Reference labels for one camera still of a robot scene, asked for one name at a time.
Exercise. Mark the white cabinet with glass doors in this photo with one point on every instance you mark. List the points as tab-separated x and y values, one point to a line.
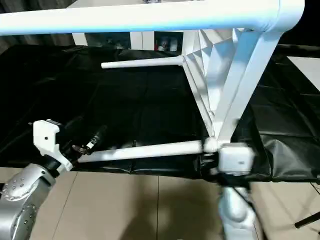
136	38

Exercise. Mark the black tripod leg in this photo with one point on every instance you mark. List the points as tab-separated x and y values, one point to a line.
307	220

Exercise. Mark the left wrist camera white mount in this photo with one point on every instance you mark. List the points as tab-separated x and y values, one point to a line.
45	140

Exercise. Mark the white plastic table top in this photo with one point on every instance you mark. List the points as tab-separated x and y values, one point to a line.
225	75

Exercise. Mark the white plastic table leg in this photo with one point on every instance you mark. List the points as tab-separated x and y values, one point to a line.
150	150
125	20
137	62

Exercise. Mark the white side table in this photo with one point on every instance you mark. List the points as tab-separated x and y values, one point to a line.
307	72

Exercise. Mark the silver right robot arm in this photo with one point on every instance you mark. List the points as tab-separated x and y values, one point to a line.
235	207

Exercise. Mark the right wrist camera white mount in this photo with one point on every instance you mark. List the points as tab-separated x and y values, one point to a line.
235	157

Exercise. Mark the black mat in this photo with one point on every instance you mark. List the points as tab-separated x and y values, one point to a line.
75	87

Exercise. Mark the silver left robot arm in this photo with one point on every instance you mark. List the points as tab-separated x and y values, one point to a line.
20	190

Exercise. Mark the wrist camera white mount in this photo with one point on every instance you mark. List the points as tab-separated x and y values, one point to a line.
235	157
45	140

